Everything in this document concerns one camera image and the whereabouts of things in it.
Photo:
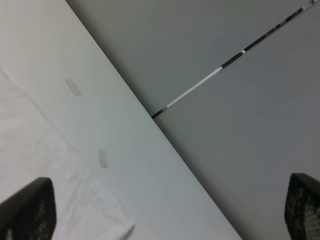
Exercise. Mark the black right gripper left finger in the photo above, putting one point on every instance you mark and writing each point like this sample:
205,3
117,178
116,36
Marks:
30,213

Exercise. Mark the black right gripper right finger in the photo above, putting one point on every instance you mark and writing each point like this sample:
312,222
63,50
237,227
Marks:
302,207

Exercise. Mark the white short sleeve shirt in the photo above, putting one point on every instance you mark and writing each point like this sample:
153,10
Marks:
31,148

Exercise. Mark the clear tape marker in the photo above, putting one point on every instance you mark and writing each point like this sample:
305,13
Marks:
73,87
102,156

